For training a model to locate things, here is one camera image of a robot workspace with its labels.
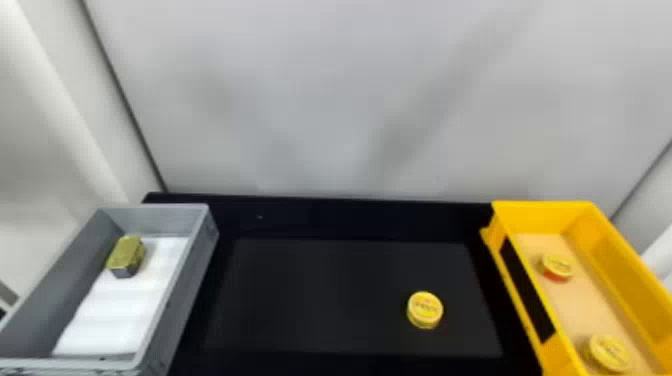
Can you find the black mat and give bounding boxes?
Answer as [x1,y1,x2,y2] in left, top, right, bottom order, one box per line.
[203,238,504,359]

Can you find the yellow crate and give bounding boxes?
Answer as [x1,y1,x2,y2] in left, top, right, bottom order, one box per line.
[479,200,672,376]

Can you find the yellow can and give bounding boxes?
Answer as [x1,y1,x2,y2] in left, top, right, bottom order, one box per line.
[540,252,575,282]
[406,290,445,331]
[585,333,633,374]

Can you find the gold hexagonal tin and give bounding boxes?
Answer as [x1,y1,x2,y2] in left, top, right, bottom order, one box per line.
[105,233,147,279]

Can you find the grey crate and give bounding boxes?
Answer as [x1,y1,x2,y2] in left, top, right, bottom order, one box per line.
[0,202,220,376]

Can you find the white foam pad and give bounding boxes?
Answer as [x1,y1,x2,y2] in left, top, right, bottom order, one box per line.
[51,235,190,358]

